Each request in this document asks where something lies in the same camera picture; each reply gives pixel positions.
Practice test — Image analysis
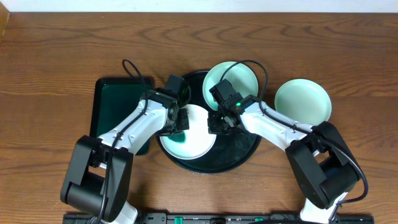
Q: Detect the white plate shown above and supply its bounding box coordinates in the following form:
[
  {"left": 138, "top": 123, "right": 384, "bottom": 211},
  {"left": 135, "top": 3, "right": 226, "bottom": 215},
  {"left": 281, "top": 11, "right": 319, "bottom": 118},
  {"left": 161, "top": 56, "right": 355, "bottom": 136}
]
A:
[{"left": 160, "top": 104, "right": 216, "bottom": 160}]

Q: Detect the large mint green plate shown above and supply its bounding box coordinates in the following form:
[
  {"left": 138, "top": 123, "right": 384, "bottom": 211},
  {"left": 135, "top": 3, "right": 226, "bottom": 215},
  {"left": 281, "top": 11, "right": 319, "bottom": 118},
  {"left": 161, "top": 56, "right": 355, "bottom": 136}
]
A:
[{"left": 274, "top": 79, "right": 332, "bottom": 125}]

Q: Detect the round black serving tray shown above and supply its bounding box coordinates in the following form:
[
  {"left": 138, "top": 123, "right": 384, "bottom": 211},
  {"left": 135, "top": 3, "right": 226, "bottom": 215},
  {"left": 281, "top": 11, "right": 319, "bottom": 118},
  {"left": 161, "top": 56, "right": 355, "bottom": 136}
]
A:
[{"left": 156, "top": 70, "right": 261, "bottom": 174}]

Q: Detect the black rectangular water tray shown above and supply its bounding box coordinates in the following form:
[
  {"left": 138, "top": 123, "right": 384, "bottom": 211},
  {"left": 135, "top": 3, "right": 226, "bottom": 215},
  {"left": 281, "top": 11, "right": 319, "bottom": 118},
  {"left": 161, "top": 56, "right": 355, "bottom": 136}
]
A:
[{"left": 90, "top": 77, "right": 144, "bottom": 138}]

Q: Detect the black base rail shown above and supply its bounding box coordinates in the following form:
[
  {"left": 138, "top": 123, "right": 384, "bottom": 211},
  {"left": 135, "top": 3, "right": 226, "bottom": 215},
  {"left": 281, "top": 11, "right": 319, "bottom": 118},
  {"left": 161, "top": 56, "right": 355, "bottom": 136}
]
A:
[{"left": 62, "top": 213, "right": 375, "bottom": 224}]

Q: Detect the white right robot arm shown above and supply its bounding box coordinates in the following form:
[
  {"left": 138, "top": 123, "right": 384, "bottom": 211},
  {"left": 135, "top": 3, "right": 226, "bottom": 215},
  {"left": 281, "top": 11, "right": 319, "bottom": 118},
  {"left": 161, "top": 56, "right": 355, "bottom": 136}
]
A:
[{"left": 209, "top": 80, "right": 366, "bottom": 223}]

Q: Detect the green scouring sponge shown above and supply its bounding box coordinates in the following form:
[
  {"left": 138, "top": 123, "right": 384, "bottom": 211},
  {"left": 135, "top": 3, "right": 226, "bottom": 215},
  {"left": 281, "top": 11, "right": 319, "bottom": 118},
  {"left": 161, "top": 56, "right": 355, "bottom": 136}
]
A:
[{"left": 168, "top": 132, "right": 187, "bottom": 144}]

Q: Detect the small mint green plate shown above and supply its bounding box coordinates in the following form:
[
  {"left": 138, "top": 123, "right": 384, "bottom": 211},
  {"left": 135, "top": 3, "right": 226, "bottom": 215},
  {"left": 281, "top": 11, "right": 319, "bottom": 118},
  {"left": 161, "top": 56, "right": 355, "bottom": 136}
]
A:
[{"left": 202, "top": 62, "right": 259, "bottom": 111}]

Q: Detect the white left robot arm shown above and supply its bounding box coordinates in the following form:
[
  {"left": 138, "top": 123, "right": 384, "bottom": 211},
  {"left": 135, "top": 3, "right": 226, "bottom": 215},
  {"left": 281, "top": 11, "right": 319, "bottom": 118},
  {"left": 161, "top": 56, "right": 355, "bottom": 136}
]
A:
[{"left": 60, "top": 75, "right": 189, "bottom": 223}]

